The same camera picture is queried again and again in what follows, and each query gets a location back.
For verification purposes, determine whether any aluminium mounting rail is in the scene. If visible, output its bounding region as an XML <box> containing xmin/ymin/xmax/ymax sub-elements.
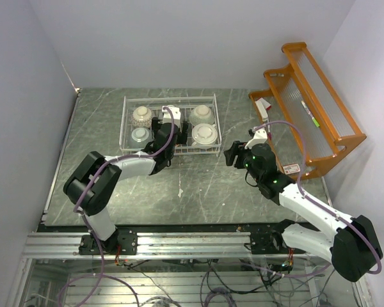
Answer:
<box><xmin>22</xmin><ymin>232</ymin><xmax>255</xmax><ymax>260</ymax></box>

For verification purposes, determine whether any white handled bowl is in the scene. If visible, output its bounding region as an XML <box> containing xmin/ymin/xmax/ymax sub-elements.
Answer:
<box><xmin>191</xmin><ymin>123</ymin><xmax>218</xmax><ymax>146</ymax></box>

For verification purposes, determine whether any green patterned bowl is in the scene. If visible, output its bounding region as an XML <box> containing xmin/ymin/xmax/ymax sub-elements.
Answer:
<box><xmin>189</xmin><ymin>105</ymin><xmax>215</xmax><ymax>126</ymax></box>

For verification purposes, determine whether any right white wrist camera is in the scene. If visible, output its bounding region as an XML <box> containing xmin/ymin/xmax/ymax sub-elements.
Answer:
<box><xmin>244</xmin><ymin>128</ymin><xmax>268</xmax><ymax>150</ymax></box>

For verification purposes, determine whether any white red small box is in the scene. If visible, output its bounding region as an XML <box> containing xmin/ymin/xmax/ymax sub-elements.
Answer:
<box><xmin>255</xmin><ymin>98</ymin><xmax>271</xmax><ymax>121</ymax></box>

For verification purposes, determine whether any marker pen on shelf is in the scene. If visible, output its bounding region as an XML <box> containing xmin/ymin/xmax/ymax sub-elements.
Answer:
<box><xmin>301</xmin><ymin>100</ymin><xmax>320</xmax><ymax>128</ymax></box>

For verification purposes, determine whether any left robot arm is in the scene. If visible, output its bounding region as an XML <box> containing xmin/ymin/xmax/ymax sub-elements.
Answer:
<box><xmin>63</xmin><ymin>118</ymin><xmax>189</xmax><ymax>255</ymax></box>

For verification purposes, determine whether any orange wooden shelf rack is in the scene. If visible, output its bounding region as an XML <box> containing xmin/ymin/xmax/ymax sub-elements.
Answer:
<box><xmin>248</xmin><ymin>42</ymin><xmax>366</xmax><ymax>179</ymax></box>

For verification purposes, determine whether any white wire dish rack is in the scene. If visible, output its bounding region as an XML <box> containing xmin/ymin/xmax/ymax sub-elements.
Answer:
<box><xmin>119</xmin><ymin>94</ymin><xmax>222</xmax><ymax>155</ymax></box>

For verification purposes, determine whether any grey blue bowl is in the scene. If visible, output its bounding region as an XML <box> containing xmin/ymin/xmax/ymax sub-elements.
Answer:
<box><xmin>129</xmin><ymin>127</ymin><xmax>152</xmax><ymax>149</ymax></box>

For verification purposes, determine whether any beige patterned bowl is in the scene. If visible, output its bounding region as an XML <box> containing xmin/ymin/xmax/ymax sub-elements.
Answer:
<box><xmin>131</xmin><ymin>106</ymin><xmax>155</xmax><ymax>129</ymax></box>

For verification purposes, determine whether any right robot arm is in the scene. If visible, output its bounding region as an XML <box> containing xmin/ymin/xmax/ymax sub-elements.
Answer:
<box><xmin>224</xmin><ymin>141</ymin><xmax>383</xmax><ymax>282</ymax></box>

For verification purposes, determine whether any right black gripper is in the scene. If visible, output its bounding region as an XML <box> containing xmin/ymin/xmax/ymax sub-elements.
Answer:
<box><xmin>224</xmin><ymin>140</ymin><xmax>262</xmax><ymax>182</ymax></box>

